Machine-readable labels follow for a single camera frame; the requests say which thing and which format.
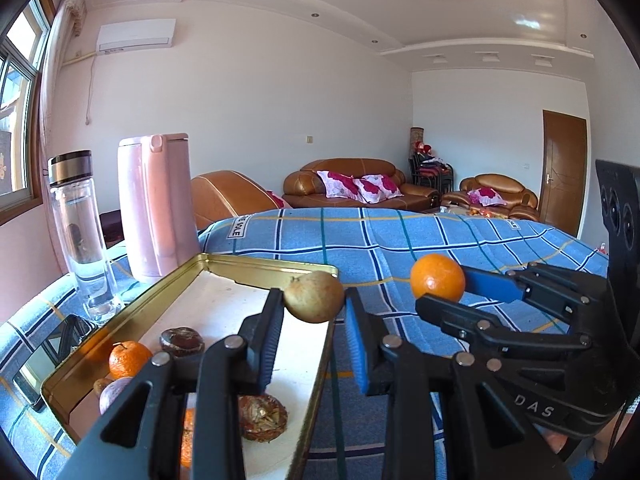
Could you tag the cluttered coffee table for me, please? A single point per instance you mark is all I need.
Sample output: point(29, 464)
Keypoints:
point(475, 210)

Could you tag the small dark brown fruit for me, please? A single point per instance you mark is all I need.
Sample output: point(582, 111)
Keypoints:
point(181, 341)

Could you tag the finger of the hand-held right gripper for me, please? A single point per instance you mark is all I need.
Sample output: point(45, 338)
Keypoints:
point(450, 315)
point(490, 282)

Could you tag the small yellow-brown fruit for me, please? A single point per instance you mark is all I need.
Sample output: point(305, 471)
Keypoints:
point(101, 387)
point(314, 296)

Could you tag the blue checked tablecloth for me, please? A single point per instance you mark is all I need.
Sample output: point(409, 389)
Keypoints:
point(400, 240)

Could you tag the brown leather armchair with cushion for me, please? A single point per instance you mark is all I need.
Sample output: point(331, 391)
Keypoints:
point(520, 195)

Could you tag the small floral pink cushion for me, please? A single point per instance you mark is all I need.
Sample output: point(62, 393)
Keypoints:
point(487, 195)

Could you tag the long brown leather sofa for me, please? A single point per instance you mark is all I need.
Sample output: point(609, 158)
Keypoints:
point(305, 187)

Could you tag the brown wooden door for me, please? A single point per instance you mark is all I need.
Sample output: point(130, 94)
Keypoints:
point(565, 170)

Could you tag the pink electric kettle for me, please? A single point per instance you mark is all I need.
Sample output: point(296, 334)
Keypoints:
point(155, 200)

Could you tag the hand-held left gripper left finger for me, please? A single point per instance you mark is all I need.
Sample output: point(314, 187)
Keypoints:
point(270, 340)

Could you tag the stack of dark chairs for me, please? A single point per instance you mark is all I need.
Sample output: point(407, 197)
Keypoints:
point(432, 172)

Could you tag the clear glass bottle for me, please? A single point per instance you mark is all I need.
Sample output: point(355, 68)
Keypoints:
point(82, 230)

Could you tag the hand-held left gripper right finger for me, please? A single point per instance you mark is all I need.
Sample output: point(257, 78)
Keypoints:
point(357, 345)

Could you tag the orange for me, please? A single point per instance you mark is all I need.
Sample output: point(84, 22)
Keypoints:
point(129, 359)
point(437, 277)
point(187, 435)

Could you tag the tall patterned vase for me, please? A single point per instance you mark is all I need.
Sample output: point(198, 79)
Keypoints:
point(417, 137)

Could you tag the white air conditioner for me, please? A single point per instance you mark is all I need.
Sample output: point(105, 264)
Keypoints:
point(135, 35)

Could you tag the large dark brown fruit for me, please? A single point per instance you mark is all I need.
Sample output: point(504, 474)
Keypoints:
point(262, 416)

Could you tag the pink curtain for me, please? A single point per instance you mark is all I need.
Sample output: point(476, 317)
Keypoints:
point(55, 110)

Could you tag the person's right hand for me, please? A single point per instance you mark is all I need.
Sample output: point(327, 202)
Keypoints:
point(602, 442)

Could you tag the black smartphone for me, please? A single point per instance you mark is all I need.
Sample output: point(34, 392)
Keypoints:
point(55, 355)

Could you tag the window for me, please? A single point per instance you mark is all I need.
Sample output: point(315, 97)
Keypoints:
point(17, 110)

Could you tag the gold metal tin tray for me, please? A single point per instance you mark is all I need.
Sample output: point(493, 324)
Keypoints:
point(225, 300)

